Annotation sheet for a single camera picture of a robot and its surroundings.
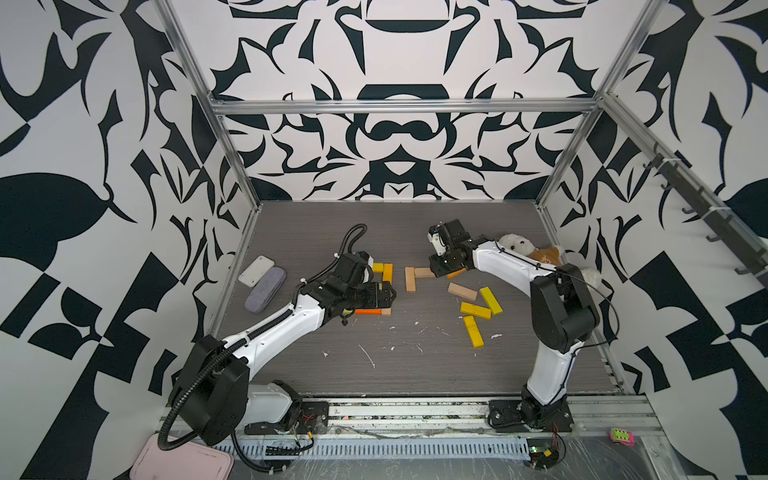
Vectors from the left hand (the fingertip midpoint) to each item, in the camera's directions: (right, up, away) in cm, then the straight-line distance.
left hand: (380, 289), depth 84 cm
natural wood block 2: (+9, +1, +14) cm, 17 cm away
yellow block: (-1, +5, +15) cm, 15 cm away
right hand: (+17, +7, +13) cm, 23 cm away
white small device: (-41, +3, +16) cm, 44 cm away
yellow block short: (+29, -8, +8) cm, 31 cm away
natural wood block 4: (+27, -3, +12) cm, 29 cm away
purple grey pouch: (-35, -1, +10) cm, 37 cm away
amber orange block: (+2, +2, +15) cm, 16 cm away
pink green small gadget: (+55, -31, -14) cm, 65 cm away
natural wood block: (+2, -8, +7) cm, 11 cm away
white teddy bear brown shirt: (+55, +8, +13) cm, 57 cm away
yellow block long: (+27, -13, +3) cm, 30 cm away
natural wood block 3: (+14, +3, +14) cm, 20 cm away
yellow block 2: (+34, -5, +10) cm, 36 cm away
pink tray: (-41, -35, -16) cm, 57 cm away
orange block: (+21, +3, +10) cm, 24 cm away
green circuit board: (+38, -36, -13) cm, 54 cm away
